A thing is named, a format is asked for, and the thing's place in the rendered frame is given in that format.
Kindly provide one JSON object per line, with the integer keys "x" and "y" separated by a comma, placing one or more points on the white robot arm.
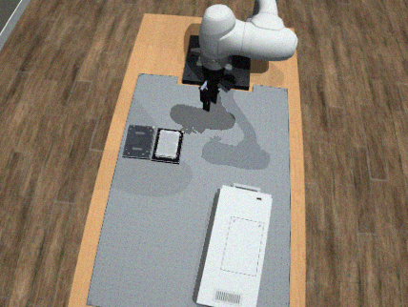
{"x": 220, "y": 37}

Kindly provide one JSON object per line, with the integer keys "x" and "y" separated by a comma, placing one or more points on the black rectangular frame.
{"x": 179, "y": 148}

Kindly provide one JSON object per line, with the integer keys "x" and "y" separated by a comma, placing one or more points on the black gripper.
{"x": 209, "y": 90}

